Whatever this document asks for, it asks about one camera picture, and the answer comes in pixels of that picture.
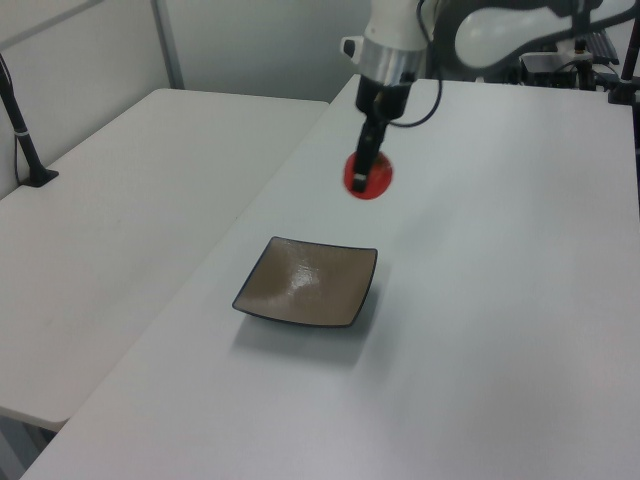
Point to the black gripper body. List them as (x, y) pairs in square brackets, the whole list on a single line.
[(385, 97)]

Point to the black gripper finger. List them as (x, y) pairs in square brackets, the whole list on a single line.
[(383, 134), (365, 155)]

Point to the red apple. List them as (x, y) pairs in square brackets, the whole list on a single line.
[(380, 175)]

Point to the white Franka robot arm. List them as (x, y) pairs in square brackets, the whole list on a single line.
[(395, 30)]

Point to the brown square ceramic plate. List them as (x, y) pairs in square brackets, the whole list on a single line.
[(310, 285)]

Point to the black box with grey lid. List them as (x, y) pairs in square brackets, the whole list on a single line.
[(547, 67)]

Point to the black keyboard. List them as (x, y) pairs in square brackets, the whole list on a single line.
[(605, 47)]

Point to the black pole with white band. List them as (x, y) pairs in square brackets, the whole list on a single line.
[(20, 125)]

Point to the grey partition frame post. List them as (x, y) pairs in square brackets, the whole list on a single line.
[(167, 45)]

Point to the black clamped camera pole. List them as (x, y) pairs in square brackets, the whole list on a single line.
[(626, 70)]

